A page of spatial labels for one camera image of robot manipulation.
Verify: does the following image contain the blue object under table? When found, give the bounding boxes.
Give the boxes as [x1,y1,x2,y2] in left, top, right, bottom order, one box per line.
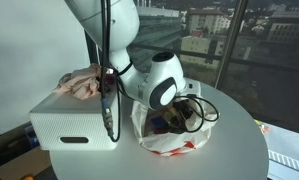
[24,124,40,148]

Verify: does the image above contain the white plastic bag red print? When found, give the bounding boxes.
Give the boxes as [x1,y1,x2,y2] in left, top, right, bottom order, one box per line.
[131,96,220,158]

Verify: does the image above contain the thick black cable bundle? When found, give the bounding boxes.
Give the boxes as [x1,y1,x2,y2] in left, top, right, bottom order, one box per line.
[98,0,122,144]

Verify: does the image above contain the white perforated storage box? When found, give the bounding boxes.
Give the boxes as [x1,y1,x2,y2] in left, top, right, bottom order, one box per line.
[28,88,123,152]

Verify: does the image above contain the white floor vent grille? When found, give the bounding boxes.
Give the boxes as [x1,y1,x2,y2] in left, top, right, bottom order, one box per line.
[268,149,299,175]

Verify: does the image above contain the dark window frame post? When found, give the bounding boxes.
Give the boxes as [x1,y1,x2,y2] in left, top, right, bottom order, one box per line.
[214,0,250,90]

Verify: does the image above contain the pink crumpled cloth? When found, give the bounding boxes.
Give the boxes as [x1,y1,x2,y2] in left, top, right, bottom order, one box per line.
[52,63,103,101]

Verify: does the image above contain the brown cardboard box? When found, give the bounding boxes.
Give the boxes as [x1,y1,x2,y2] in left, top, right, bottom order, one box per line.
[0,146,53,180]

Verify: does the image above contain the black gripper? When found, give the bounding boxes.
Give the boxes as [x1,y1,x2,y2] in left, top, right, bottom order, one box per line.
[168,99,195,127]

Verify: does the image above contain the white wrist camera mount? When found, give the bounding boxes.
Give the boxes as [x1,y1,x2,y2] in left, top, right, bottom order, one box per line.
[187,81,203,103]

